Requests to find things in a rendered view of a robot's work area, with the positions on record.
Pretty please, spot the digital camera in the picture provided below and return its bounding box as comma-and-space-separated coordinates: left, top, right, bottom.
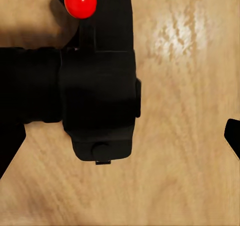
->
0, 0, 142, 165

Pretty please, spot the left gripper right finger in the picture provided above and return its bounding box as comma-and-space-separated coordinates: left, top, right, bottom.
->
224, 119, 240, 159

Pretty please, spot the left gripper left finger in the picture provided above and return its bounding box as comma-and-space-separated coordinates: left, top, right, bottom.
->
0, 119, 26, 178

